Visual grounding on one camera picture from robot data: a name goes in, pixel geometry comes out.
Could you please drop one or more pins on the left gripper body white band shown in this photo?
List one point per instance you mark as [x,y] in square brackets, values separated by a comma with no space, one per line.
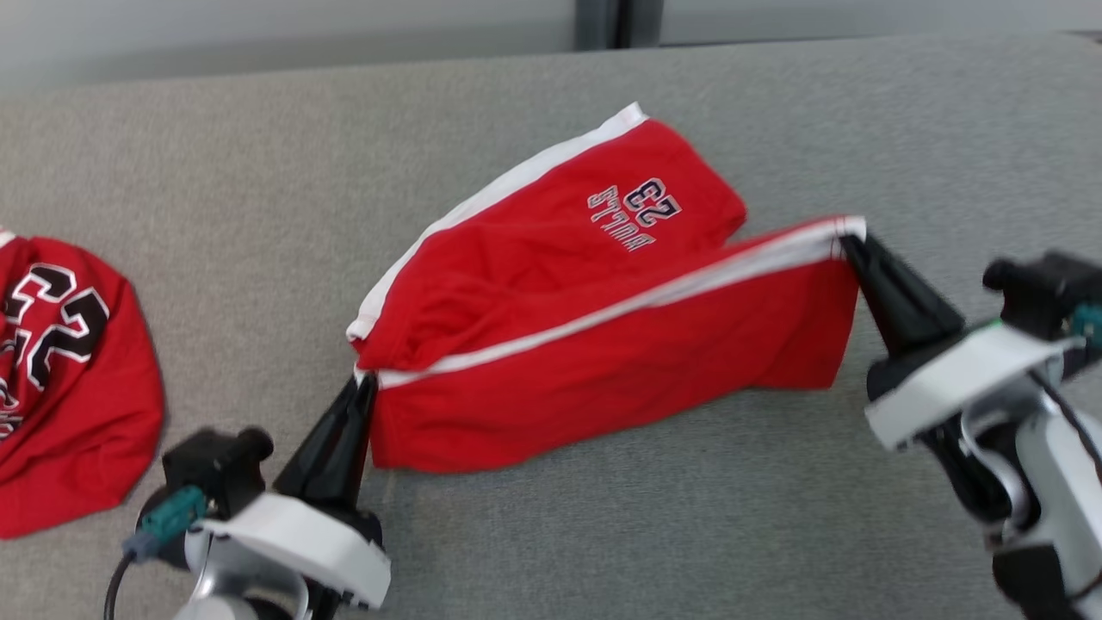
[301,538]

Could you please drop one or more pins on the teal left camera connector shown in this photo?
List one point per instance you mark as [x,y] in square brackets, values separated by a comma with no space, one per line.
[172,514]

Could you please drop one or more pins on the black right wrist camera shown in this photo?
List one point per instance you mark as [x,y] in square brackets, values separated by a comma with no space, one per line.
[1042,288]

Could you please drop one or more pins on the teal right camera connector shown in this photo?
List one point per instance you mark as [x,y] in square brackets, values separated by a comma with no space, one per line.
[1089,323]

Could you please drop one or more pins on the red jersey shirt white sleeves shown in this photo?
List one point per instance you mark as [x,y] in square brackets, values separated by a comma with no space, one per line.
[77,413]

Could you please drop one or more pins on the teal camera connector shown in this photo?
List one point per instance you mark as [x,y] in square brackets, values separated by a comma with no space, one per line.
[172,514]
[1089,323]

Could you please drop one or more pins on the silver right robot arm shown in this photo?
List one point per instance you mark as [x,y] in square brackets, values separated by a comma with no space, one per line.
[1067,517]

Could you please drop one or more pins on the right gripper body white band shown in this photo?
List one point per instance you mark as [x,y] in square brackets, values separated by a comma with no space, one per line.
[947,379]

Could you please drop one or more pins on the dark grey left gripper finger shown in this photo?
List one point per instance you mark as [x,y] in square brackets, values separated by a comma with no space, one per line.
[323,456]
[365,448]

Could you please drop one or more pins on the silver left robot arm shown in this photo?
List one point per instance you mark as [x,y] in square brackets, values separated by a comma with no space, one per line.
[219,585]

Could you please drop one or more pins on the red shorts white stripe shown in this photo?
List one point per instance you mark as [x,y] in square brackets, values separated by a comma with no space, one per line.
[603,362]

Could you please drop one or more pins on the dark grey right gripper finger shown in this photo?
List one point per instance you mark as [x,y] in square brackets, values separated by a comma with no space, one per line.
[913,297]
[891,323]

